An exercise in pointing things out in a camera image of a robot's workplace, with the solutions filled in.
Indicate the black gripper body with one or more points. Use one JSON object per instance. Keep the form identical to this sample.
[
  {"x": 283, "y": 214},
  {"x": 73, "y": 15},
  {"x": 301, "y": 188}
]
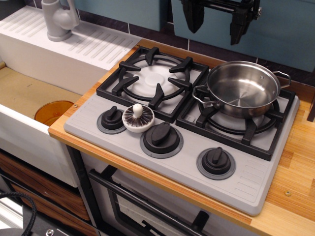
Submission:
[{"x": 224, "y": 5}]

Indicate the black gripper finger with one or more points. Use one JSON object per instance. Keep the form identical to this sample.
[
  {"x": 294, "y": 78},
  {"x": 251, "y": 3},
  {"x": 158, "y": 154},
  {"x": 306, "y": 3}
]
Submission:
[
  {"x": 243, "y": 14},
  {"x": 194, "y": 14}
]

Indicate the stainless steel pot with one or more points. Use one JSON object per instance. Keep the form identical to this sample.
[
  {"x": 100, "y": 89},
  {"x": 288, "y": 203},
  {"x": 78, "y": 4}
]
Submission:
[{"x": 243, "y": 89}]

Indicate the white toy mushroom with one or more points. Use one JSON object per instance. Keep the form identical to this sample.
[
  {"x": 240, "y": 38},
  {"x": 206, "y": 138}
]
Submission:
[{"x": 138, "y": 118}]

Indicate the grey toy stove top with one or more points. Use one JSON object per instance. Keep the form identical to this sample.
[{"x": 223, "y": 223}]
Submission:
[{"x": 245, "y": 190}]

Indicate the black middle stove knob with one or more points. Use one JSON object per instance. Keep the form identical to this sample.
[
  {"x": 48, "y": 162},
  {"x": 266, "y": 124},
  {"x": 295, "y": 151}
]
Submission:
[{"x": 161, "y": 141}]

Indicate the black stove knob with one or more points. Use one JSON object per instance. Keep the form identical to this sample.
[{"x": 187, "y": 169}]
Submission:
[
  {"x": 216, "y": 163},
  {"x": 110, "y": 121},
  {"x": 161, "y": 141}
]

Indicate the black left stove knob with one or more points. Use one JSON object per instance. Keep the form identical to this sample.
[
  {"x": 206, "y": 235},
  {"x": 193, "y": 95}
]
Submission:
[{"x": 110, "y": 121}]

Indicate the black right stove knob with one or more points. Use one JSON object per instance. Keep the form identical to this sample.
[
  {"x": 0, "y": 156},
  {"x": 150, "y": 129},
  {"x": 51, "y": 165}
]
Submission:
[{"x": 216, "y": 163}]

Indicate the black left burner grate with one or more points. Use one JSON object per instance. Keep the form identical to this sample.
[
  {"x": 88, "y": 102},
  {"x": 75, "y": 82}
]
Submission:
[{"x": 160, "y": 81}]

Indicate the black burner grate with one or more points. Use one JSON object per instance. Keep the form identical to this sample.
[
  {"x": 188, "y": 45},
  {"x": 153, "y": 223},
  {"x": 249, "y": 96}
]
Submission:
[
  {"x": 264, "y": 136},
  {"x": 160, "y": 81}
]

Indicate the black right burner grate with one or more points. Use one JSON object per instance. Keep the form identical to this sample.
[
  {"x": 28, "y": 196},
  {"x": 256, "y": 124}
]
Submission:
[{"x": 264, "y": 136}]

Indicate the grey toy faucet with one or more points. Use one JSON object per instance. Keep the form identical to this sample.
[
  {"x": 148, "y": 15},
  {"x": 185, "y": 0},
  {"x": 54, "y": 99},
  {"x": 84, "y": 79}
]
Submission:
[{"x": 59, "y": 21}]

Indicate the white toy sink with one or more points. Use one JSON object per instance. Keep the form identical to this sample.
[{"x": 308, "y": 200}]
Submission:
[{"x": 35, "y": 71}]

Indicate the orange sink drain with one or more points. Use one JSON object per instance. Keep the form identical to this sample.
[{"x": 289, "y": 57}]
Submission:
[{"x": 52, "y": 111}]

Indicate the upper wooden drawer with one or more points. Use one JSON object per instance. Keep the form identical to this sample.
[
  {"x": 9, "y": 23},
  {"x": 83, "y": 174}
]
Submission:
[{"x": 32, "y": 178}]

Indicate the wooden drawer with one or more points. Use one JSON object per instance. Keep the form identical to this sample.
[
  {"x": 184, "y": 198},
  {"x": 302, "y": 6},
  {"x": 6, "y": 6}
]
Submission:
[
  {"x": 32, "y": 178},
  {"x": 62, "y": 218}
]

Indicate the lower wooden drawer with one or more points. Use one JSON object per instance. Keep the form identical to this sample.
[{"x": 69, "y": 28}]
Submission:
[{"x": 62, "y": 218}]

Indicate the oven door with handle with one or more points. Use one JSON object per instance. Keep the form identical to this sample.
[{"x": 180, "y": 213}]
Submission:
[{"x": 138, "y": 211}]

